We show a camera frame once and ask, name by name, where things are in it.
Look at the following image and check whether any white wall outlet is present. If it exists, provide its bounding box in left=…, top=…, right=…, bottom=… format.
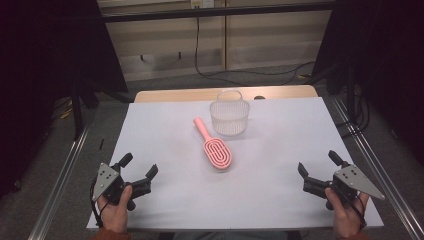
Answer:
left=190, top=0, right=215, bottom=9

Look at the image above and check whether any aluminium floor rail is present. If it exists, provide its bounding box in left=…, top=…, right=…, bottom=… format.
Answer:
left=331, top=96, right=424, bottom=240
left=28, top=119, right=93, bottom=240

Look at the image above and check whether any wooden table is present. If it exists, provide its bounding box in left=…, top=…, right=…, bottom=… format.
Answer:
left=134, top=84, right=319, bottom=104

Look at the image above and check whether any bundle of black cables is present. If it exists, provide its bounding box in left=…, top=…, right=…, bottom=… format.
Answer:
left=336, top=93, right=371, bottom=138

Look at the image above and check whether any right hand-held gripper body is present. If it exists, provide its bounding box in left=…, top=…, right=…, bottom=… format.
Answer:
left=326, top=164, right=386, bottom=211

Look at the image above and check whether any person's right hand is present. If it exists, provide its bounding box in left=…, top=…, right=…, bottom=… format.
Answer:
left=324, top=187, right=369, bottom=238

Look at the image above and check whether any pink hairbrush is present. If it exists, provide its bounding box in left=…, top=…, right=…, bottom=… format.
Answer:
left=193, top=116, right=233, bottom=171

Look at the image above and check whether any white table sheet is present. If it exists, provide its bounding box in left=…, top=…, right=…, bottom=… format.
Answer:
left=86, top=97, right=384, bottom=231

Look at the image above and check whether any black floor cable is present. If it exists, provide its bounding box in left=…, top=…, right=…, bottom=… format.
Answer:
left=194, top=16, right=316, bottom=87

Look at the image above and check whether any black metal stand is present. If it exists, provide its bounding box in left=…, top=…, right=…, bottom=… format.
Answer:
left=71, top=79, right=99, bottom=141
left=344, top=63, right=358, bottom=124

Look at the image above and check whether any black horizontal bar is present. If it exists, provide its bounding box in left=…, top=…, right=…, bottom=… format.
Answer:
left=99, top=2, right=336, bottom=24

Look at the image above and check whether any white plastic basket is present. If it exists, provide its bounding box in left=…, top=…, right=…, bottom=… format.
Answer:
left=209, top=89, right=251, bottom=137

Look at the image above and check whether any person's left hand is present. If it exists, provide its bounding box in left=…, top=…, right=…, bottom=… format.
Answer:
left=98, top=186, right=133, bottom=231

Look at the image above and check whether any right hand-held gripper cable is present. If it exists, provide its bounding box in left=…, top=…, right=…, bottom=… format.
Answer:
left=346, top=193, right=368, bottom=229

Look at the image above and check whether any black curtain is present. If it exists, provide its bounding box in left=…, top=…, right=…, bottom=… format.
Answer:
left=0, top=0, right=129, bottom=198
left=313, top=0, right=424, bottom=164

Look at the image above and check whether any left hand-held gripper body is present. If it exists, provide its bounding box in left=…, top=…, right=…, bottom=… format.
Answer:
left=92, top=163, right=137, bottom=212

